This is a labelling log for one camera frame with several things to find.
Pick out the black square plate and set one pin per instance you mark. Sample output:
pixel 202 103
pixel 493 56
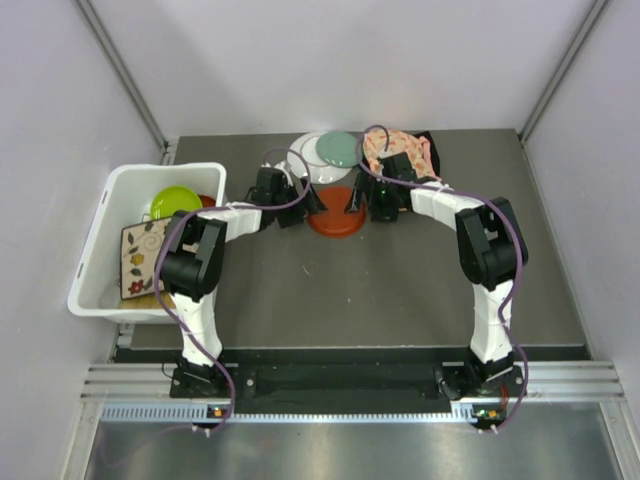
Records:
pixel 139 250

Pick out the grey cable duct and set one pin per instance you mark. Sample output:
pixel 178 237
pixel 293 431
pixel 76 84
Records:
pixel 210 413

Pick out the red round plate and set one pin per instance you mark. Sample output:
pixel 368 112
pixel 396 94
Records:
pixel 207 202

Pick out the white plastic bin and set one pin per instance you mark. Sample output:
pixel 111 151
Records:
pixel 126 198

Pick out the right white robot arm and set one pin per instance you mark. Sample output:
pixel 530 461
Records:
pixel 490 246

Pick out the black cloth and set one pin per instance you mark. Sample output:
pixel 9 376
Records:
pixel 434 150

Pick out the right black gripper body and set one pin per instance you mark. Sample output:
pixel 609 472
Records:
pixel 382 201

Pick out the yellow woven square plate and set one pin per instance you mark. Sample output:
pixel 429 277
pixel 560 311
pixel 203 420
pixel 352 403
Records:
pixel 147 302

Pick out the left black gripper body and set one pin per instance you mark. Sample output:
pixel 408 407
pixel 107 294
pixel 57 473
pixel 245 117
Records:
pixel 290 214

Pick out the white round rimmed plate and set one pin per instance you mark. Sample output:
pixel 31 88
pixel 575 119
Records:
pixel 322 172

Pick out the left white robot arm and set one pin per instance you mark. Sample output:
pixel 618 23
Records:
pixel 191 258

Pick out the floral pink cloth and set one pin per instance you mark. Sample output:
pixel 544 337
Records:
pixel 379 144

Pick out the pale green patterned plate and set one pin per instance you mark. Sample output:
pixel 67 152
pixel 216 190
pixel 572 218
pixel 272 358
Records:
pixel 338 149

